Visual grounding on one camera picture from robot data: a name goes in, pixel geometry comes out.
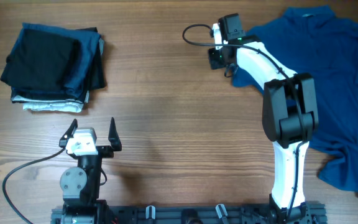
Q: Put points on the dark blue folded garment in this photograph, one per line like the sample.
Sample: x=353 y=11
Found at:
x=67 y=92

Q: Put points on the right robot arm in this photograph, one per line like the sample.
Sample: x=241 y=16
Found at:
x=289 y=113

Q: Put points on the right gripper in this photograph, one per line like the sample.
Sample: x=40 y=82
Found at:
x=215 y=63

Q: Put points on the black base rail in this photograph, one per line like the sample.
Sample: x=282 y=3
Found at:
x=245 y=214

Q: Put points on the black folded garment on top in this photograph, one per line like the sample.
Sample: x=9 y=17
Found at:
x=40 y=61

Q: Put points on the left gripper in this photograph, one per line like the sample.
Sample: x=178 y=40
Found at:
x=106 y=151

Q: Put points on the white folded garment at bottom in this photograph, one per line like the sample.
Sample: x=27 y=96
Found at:
x=68 y=105

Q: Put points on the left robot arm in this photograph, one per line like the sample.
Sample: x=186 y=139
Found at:
x=81 y=184

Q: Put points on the black folded garment underneath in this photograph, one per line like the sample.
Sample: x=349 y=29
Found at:
x=87 y=71

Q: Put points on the blue polo shirt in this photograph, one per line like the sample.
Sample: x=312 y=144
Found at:
x=314 y=40

